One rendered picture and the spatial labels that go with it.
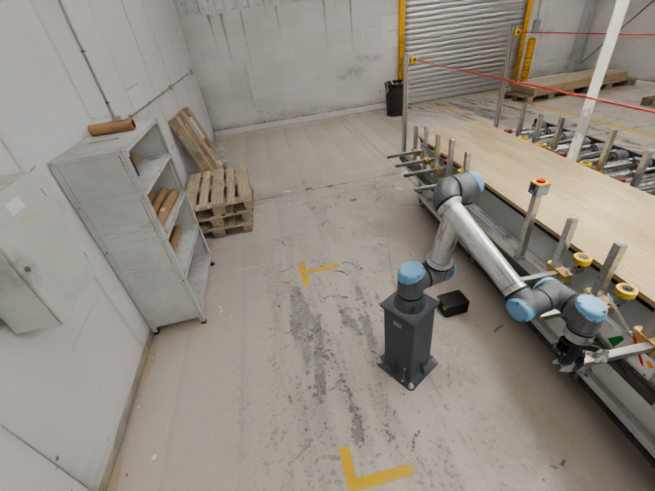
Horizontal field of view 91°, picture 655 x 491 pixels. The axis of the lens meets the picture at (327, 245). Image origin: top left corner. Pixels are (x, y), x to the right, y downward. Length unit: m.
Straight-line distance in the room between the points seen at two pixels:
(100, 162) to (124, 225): 0.45
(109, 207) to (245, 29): 6.51
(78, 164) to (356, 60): 7.28
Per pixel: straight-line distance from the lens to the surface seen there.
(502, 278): 1.36
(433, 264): 1.90
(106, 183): 2.52
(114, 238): 2.71
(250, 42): 8.54
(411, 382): 2.42
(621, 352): 1.78
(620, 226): 2.52
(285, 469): 2.26
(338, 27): 8.77
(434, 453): 2.26
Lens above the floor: 2.07
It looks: 35 degrees down
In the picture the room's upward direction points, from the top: 8 degrees counter-clockwise
